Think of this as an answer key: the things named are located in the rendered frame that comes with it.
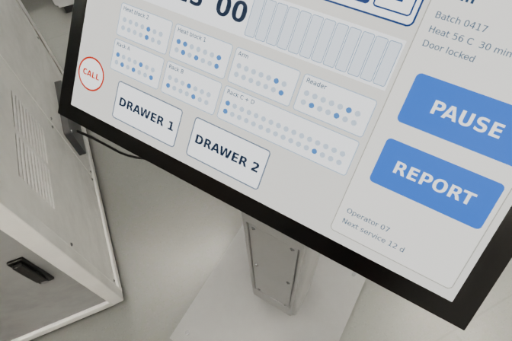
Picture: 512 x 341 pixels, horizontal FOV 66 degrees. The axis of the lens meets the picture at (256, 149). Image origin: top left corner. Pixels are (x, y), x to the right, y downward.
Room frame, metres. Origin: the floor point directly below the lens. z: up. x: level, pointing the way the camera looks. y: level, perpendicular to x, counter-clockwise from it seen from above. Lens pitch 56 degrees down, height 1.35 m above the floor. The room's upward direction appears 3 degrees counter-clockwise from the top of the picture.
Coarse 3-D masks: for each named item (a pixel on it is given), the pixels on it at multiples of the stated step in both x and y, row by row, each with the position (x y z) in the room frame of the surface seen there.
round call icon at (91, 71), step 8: (80, 56) 0.37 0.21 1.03; (88, 56) 0.36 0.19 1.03; (80, 64) 0.36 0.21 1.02; (88, 64) 0.36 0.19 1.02; (96, 64) 0.35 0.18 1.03; (104, 64) 0.35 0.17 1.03; (80, 72) 0.36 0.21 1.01; (88, 72) 0.35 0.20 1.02; (96, 72) 0.35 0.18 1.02; (104, 72) 0.34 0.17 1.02; (80, 80) 0.35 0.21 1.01; (88, 80) 0.35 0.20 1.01; (96, 80) 0.34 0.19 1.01; (88, 88) 0.34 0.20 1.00; (96, 88) 0.34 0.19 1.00
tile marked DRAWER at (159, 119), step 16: (128, 96) 0.31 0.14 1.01; (144, 96) 0.31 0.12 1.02; (112, 112) 0.31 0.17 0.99; (128, 112) 0.30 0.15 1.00; (144, 112) 0.29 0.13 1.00; (160, 112) 0.29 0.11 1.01; (176, 112) 0.28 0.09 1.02; (144, 128) 0.28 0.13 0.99; (160, 128) 0.28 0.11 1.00; (176, 128) 0.27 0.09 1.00
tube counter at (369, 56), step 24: (216, 0) 0.34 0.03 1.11; (240, 0) 0.33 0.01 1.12; (264, 0) 0.32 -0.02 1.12; (216, 24) 0.33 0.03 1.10; (240, 24) 0.32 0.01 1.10; (264, 24) 0.31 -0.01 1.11; (288, 24) 0.30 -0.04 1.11; (312, 24) 0.29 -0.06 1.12; (336, 24) 0.28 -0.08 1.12; (288, 48) 0.28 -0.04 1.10; (312, 48) 0.28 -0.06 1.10; (336, 48) 0.27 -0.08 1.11; (360, 48) 0.26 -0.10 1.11; (384, 48) 0.25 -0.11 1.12; (336, 72) 0.25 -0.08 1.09; (360, 72) 0.25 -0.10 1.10; (384, 72) 0.24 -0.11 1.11
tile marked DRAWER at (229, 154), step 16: (192, 128) 0.26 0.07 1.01; (208, 128) 0.26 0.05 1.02; (192, 144) 0.25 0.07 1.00; (208, 144) 0.25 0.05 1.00; (224, 144) 0.24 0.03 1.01; (240, 144) 0.23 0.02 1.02; (256, 144) 0.23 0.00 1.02; (208, 160) 0.23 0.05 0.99; (224, 160) 0.23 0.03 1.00; (240, 160) 0.22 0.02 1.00; (256, 160) 0.22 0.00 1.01; (240, 176) 0.21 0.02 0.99; (256, 176) 0.21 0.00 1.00
